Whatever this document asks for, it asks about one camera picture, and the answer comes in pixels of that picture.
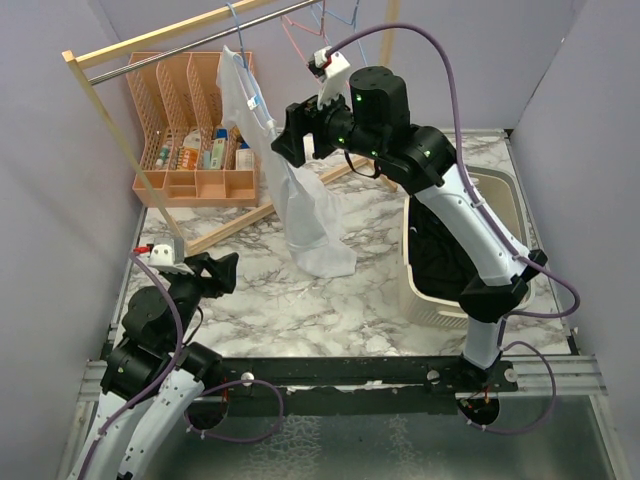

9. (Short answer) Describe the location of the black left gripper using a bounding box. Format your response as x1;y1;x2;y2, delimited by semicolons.
165;251;238;348

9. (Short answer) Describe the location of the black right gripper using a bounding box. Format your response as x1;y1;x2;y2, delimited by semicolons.
271;80;384;168

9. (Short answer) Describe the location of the white t shirt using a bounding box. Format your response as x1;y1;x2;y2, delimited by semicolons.
217;47;357;278

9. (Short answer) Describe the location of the blue hanger with white shirt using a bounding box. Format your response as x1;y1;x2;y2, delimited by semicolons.
225;2;276;131

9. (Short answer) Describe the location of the light blue clothes hanger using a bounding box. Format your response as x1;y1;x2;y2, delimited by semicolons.
311;0;361;38

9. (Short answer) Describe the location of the black t shirt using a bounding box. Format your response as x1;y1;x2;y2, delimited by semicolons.
408;199;477;302

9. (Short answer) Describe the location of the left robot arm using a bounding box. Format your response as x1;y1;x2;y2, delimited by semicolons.
68;243;239;479

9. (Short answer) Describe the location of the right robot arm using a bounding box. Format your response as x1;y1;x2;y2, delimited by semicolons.
271;66;548;391

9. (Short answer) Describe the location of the wooden clothes rack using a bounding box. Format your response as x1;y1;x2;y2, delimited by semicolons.
60;0;402;256

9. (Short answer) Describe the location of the pink plastic organizer basket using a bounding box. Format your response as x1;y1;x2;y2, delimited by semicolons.
126;52;260;207

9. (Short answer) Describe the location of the cream laundry basket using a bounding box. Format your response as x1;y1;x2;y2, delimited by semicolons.
397;165;532;330

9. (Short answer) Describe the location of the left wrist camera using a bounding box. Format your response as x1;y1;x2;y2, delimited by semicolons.
147;237;187;273

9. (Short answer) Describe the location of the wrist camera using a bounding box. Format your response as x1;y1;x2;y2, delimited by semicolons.
147;237;187;273
307;46;351;110

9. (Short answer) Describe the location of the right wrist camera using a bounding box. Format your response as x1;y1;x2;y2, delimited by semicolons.
307;46;351;110

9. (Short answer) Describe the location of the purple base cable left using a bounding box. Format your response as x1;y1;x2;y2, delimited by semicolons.
183;377;285;444

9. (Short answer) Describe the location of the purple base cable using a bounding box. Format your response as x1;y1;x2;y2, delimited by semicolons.
464;340;557;437
183;377;285;444

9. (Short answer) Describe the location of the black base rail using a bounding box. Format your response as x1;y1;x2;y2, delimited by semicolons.
222;356;517;417

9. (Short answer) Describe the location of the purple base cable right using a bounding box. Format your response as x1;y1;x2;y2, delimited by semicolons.
464;340;557;437

